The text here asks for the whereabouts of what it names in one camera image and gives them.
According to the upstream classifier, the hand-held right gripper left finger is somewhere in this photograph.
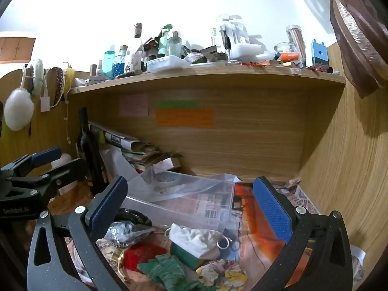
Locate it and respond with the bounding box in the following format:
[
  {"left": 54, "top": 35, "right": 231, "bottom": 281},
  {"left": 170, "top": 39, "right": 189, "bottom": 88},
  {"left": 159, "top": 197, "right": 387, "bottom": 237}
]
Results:
[{"left": 27, "top": 176, "right": 128, "bottom": 291}]

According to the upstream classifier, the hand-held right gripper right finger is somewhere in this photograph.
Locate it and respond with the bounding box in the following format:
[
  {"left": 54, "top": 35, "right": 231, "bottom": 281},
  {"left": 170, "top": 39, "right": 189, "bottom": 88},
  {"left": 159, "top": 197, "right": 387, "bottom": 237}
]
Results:
[{"left": 249, "top": 176, "right": 354, "bottom": 291}]

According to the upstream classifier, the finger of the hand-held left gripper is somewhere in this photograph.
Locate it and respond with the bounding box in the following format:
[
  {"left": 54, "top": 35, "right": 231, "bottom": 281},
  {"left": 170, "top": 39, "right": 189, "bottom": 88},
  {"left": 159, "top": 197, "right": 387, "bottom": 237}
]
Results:
[
  {"left": 0, "top": 147, "right": 62, "bottom": 185},
  {"left": 30, "top": 158, "right": 92, "bottom": 202}
]

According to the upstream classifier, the clear plastic container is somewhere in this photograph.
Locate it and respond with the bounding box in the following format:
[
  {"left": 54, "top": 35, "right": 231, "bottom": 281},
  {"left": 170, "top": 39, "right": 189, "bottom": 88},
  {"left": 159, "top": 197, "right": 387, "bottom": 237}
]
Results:
[{"left": 121, "top": 167, "right": 236, "bottom": 232}]

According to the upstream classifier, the white cloth pouch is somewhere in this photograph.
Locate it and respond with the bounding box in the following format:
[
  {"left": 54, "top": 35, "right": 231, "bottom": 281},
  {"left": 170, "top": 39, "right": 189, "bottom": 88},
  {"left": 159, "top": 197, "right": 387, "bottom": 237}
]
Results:
[{"left": 168, "top": 223, "right": 226, "bottom": 261}]

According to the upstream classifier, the light green knitted cloth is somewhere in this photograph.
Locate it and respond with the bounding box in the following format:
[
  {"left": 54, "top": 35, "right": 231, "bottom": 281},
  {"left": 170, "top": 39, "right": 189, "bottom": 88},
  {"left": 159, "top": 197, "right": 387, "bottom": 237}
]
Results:
[{"left": 137, "top": 254, "right": 217, "bottom": 291}]

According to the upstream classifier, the white cup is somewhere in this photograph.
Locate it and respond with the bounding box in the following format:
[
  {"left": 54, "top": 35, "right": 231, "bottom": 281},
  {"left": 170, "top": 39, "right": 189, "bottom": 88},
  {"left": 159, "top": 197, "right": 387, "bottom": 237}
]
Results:
[{"left": 51, "top": 153, "right": 73, "bottom": 171}]

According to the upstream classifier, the newspaper sheet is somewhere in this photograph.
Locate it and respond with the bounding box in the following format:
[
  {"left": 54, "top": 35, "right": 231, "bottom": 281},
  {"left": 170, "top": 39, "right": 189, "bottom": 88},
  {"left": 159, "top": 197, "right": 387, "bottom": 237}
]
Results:
[{"left": 70, "top": 180, "right": 367, "bottom": 291}]

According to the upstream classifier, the dark glass wine bottle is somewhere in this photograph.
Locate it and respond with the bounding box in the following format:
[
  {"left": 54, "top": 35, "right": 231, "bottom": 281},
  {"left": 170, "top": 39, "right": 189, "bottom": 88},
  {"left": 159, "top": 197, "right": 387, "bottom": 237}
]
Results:
[{"left": 77, "top": 107, "right": 106, "bottom": 193}]

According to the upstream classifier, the silver foil bag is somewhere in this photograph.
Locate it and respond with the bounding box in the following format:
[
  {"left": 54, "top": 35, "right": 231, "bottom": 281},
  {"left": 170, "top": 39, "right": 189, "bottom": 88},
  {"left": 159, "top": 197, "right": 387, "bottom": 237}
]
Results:
[{"left": 105, "top": 221, "right": 156, "bottom": 247}]

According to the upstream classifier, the white paper sheet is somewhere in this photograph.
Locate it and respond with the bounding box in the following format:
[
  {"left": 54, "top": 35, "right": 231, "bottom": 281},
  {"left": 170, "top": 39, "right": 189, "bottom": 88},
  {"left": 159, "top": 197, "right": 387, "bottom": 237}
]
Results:
[{"left": 100, "top": 145, "right": 140, "bottom": 185}]

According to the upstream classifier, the white fluffy puff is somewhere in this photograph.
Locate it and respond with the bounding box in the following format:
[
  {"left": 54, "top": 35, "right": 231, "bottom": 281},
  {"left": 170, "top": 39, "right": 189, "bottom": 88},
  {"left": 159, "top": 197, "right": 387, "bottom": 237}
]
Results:
[{"left": 4, "top": 89, "right": 35, "bottom": 132}]

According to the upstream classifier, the stack of newspapers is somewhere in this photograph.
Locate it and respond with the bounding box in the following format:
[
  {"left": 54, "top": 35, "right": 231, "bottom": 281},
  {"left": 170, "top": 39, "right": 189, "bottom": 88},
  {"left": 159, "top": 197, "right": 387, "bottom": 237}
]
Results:
[{"left": 88, "top": 121, "right": 162, "bottom": 170}]

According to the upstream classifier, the red mesh cloth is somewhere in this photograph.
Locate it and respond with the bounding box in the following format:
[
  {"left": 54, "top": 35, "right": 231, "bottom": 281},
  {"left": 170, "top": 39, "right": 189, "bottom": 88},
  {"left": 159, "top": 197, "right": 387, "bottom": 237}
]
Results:
[{"left": 123, "top": 242, "right": 167, "bottom": 273}]

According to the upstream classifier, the clear tape roll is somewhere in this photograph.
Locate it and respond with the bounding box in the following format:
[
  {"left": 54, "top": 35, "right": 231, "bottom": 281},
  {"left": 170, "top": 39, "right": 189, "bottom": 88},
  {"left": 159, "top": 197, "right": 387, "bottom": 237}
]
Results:
[{"left": 152, "top": 171, "right": 180, "bottom": 189}]

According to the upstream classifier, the brown patterned headband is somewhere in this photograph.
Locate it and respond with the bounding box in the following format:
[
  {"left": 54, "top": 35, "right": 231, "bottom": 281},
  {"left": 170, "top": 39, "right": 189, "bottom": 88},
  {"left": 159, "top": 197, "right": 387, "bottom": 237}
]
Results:
[{"left": 52, "top": 67, "right": 66, "bottom": 109}]

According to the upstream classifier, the yellow floral cloth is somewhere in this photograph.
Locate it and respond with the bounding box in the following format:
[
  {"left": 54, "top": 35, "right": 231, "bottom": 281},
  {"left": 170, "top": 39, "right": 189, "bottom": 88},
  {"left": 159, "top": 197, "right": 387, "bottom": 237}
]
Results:
[{"left": 195, "top": 259, "right": 248, "bottom": 291}]

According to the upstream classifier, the yellow mesh band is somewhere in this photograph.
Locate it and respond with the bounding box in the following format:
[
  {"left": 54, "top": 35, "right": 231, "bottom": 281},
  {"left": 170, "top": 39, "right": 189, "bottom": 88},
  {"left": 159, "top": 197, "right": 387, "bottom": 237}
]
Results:
[{"left": 65, "top": 66, "right": 77, "bottom": 91}]

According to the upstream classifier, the white fluffy scrunchie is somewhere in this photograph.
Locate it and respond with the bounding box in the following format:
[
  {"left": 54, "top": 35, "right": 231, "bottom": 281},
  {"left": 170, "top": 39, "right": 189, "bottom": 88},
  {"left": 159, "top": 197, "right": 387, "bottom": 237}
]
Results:
[{"left": 31, "top": 58, "right": 47, "bottom": 96}]

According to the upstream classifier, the pink sticky note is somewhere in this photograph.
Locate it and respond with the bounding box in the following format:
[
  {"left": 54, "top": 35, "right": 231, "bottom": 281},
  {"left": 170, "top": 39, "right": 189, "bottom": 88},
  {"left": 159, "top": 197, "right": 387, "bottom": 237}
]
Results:
[{"left": 119, "top": 94, "right": 149, "bottom": 116}]

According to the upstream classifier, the orange sticky note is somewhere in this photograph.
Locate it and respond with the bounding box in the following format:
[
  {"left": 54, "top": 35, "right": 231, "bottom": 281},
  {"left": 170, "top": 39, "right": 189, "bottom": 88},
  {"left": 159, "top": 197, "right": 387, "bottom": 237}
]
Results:
[{"left": 155, "top": 108, "right": 214, "bottom": 129}]

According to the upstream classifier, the teal liquid bottle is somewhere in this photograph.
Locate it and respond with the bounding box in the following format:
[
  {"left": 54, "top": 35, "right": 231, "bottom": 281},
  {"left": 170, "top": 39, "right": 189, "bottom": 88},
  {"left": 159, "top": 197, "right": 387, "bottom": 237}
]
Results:
[{"left": 101, "top": 45, "right": 117, "bottom": 80}]

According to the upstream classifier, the brown stick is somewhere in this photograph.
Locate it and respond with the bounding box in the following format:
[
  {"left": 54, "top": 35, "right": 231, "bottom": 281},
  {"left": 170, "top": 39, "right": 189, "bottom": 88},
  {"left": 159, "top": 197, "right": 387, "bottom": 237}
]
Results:
[{"left": 116, "top": 70, "right": 143, "bottom": 79}]

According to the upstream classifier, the blue bead jar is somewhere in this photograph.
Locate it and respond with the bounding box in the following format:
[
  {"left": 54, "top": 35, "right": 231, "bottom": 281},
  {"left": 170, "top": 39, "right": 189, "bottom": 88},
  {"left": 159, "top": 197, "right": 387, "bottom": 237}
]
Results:
[{"left": 113, "top": 45, "right": 128, "bottom": 78}]

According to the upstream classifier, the green sticky note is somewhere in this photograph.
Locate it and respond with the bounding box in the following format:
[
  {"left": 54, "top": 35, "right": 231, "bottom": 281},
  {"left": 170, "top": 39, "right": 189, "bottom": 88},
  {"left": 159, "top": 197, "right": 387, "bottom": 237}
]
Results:
[{"left": 157, "top": 100, "right": 199, "bottom": 109}]

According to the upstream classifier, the wooden shelf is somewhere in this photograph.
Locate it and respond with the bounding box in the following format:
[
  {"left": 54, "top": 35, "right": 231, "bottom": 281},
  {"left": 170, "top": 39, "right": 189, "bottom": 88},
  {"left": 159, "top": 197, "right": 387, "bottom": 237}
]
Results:
[{"left": 67, "top": 62, "right": 347, "bottom": 185}]

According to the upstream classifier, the clear lidded plastic box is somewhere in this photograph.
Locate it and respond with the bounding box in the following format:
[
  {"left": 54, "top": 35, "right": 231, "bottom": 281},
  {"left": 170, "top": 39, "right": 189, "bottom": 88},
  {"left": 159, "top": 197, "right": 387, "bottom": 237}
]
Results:
[{"left": 146, "top": 55, "right": 191, "bottom": 73}]

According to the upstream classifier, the cork topped glass bottle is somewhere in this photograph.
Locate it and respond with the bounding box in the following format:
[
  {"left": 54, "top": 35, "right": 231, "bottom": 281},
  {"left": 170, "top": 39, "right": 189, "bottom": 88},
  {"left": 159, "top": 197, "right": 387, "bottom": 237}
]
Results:
[{"left": 132, "top": 23, "right": 145, "bottom": 56}]

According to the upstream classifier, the white plastic box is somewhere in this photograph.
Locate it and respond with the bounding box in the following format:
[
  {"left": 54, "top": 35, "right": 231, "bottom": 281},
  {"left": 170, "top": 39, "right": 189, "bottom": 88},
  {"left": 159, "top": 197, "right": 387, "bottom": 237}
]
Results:
[{"left": 229, "top": 43, "right": 271, "bottom": 62}]

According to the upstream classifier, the short glass jar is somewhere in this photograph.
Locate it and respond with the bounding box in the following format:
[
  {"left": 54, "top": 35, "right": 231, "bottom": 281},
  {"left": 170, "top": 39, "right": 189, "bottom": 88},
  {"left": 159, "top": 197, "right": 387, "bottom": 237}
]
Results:
[{"left": 274, "top": 42, "right": 299, "bottom": 62}]

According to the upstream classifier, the blue box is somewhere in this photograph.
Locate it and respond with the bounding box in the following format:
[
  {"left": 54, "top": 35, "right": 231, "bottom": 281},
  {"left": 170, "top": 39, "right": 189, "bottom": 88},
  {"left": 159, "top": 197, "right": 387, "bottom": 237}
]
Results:
[{"left": 310, "top": 39, "right": 330, "bottom": 68}]

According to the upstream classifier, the green capped spray bottle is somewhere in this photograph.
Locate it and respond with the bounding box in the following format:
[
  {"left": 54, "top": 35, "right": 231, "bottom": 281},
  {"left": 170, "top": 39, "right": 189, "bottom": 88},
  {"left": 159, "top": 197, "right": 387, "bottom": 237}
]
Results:
[{"left": 159, "top": 24, "right": 173, "bottom": 58}]

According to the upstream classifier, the clear glass bottle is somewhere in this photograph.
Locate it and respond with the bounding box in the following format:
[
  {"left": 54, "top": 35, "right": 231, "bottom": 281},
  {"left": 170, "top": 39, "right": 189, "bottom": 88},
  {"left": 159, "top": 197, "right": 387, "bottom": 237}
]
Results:
[{"left": 167, "top": 30, "right": 183, "bottom": 57}]

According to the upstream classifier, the tall clear jar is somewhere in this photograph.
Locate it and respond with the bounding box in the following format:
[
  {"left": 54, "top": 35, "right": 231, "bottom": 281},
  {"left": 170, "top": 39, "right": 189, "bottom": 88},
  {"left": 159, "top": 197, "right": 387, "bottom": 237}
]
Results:
[{"left": 285, "top": 25, "right": 307, "bottom": 60}]

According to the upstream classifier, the black beaded bracelet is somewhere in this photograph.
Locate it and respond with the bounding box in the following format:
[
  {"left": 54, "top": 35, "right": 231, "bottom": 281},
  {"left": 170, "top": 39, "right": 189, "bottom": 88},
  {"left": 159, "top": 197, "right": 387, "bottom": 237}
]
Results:
[{"left": 114, "top": 208, "right": 153, "bottom": 227}]

